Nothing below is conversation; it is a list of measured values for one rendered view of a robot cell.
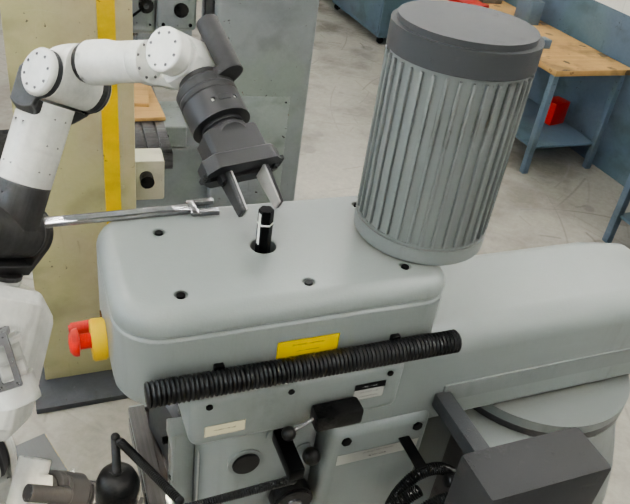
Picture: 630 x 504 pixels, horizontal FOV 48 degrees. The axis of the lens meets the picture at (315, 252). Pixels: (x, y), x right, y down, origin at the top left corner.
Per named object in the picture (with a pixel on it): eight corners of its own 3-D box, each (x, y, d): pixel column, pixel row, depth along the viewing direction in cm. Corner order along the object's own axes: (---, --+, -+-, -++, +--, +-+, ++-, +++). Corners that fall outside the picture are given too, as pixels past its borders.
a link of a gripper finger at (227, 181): (242, 218, 97) (224, 181, 99) (249, 207, 95) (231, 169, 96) (232, 221, 96) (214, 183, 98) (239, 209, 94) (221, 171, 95)
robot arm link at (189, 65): (162, 113, 98) (133, 49, 101) (209, 128, 108) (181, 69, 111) (219, 64, 94) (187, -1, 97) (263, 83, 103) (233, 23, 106)
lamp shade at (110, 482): (86, 494, 114) (83, 469, 111) (123, 469, 119) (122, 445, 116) (112, 523, 111) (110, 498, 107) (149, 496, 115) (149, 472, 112)
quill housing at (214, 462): (202, 563, 120) (210, 438, 103) (177, 468, 136) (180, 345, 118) (305, 535, 127) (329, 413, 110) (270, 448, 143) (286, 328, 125)
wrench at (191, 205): (45, 232, 95) (45, 227, 95) (42, 217, 98) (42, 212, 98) (219, 214, 105) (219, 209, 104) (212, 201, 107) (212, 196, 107)
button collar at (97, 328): (94, 370, 97) (92, 338, 94) (89, 342, 102) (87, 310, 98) (109, 368, 98) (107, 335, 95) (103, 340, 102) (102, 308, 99)
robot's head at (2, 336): (-6, 383, 112) (-12, 396, 105) (-23, 332, 110) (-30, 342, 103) (35, 370, 114) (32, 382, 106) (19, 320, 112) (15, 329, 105)
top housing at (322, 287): (120, 421, 90) (116, 327, 81) (95, 297, 110) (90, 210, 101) (435, 362, 107) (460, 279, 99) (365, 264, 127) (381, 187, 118)
